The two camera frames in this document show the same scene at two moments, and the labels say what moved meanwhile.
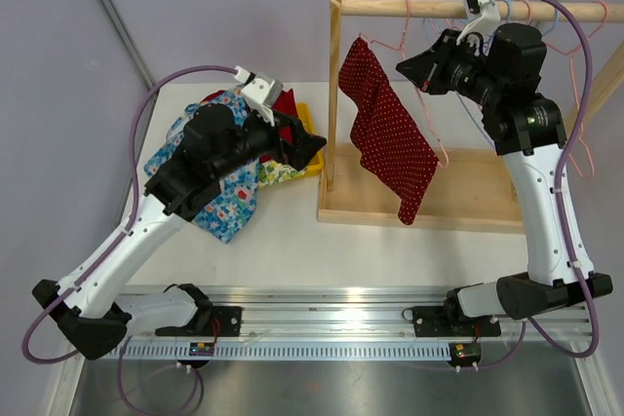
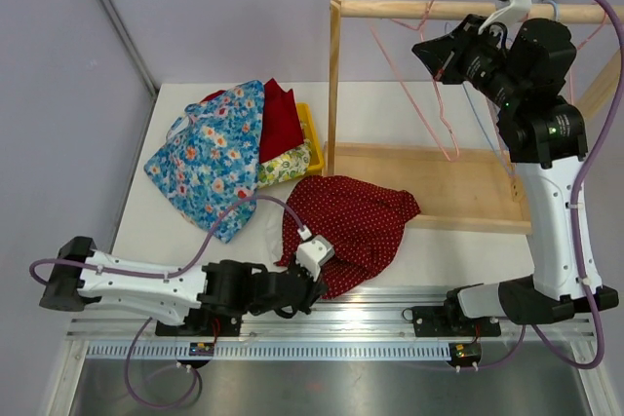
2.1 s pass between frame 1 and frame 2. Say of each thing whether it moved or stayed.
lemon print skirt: stayed
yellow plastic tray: stayed
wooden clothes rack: stayed
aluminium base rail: stayed
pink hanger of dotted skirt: moved
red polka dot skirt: moved
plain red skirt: stayed
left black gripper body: moved
